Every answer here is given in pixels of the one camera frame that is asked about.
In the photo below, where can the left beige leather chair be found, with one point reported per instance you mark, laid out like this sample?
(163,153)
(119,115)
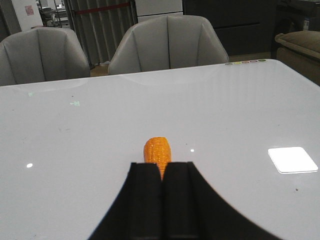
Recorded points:
(42,54)

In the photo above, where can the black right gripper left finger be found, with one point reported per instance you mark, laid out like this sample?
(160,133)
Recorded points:
(136,213)

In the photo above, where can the red barrier belt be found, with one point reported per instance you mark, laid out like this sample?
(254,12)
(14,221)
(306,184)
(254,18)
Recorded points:
(104,8)

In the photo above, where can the white refrigerator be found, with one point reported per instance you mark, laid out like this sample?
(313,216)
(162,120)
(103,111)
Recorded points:
(150,9)

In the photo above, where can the dark counter cabinet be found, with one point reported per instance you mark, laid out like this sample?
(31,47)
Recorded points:
(242,26)

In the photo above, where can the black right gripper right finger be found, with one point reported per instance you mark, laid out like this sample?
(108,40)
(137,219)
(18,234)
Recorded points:
(193,210)

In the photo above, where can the right beige leather chair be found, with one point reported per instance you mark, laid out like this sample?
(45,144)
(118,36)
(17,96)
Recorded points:
(168,42)

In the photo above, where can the orange corn cob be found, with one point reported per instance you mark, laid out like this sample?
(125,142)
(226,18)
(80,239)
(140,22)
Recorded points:
(157,151)

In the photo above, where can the beige leather chair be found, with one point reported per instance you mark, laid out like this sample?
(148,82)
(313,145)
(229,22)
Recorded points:
(168,42)
(42,54)

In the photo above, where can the pink wall notice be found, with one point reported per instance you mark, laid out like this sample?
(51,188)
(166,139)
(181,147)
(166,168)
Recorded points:
(29,10)

